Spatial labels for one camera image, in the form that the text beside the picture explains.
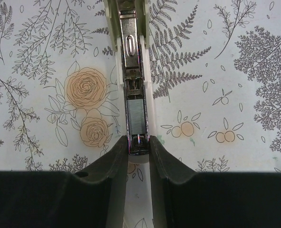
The floral table mat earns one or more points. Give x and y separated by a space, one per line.
215 67

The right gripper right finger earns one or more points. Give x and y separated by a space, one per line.
184 198

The beige stapler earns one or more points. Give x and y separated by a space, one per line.
128 24

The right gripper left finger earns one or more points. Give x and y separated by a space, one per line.
94 197

